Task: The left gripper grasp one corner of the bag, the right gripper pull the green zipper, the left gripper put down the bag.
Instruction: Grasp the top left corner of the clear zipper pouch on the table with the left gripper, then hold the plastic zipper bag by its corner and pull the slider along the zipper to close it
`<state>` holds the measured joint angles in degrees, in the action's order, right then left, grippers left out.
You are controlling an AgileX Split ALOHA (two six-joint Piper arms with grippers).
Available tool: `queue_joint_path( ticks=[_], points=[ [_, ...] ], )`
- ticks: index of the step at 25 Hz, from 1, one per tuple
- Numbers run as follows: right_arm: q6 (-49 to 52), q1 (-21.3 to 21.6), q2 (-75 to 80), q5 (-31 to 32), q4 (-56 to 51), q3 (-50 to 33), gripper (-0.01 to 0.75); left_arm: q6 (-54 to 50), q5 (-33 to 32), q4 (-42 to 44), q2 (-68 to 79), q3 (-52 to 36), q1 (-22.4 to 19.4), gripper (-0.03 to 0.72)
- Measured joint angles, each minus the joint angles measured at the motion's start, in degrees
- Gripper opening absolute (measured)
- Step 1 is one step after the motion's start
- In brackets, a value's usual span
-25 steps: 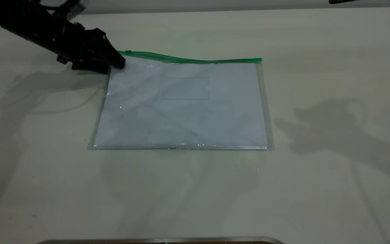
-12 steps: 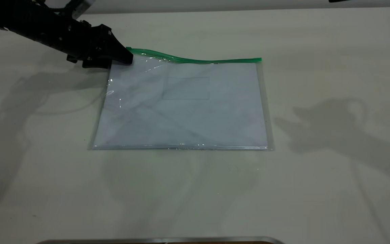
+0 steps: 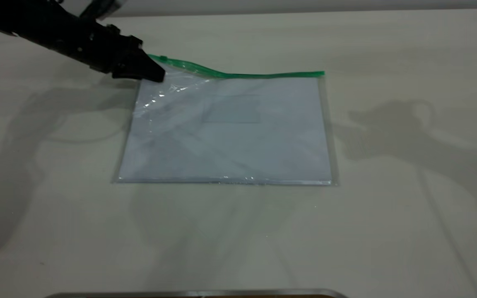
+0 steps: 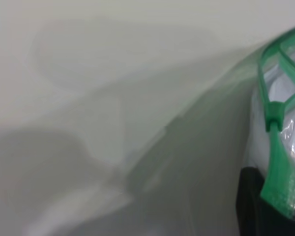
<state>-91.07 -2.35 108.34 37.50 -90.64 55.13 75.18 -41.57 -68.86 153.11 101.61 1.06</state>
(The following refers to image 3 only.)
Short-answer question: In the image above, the clear zip bag green zipper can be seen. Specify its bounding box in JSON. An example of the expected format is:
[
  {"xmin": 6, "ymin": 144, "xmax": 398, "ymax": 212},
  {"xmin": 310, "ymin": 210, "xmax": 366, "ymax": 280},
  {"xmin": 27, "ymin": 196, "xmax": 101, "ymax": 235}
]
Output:
[{"xmin": 111, "ymin": 54, "xmax": 339, "ymax": 186}]

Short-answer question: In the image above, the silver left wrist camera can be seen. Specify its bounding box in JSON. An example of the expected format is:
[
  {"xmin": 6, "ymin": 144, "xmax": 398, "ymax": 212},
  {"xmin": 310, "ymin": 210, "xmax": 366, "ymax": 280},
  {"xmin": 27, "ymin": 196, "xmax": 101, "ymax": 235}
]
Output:
[{"xmin": 79, "ymin": 0, "xmax": 128, "ymax": 20}]

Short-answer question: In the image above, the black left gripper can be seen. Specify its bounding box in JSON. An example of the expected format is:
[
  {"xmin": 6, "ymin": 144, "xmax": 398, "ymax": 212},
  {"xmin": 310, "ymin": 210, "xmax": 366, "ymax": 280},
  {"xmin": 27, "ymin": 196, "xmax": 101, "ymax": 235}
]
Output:
[{"xmin": 56, "ymin": 12, "xmax": 166, "ymax": 82}]

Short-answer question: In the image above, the grey metal edge strip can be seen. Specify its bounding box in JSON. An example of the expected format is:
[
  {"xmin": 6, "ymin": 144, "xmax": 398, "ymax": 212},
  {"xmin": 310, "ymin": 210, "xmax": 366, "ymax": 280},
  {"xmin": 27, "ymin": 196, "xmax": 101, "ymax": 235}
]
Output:
[{"xmin": 44, "ymin": 288, "xmax": 349, "ymax": 298}]

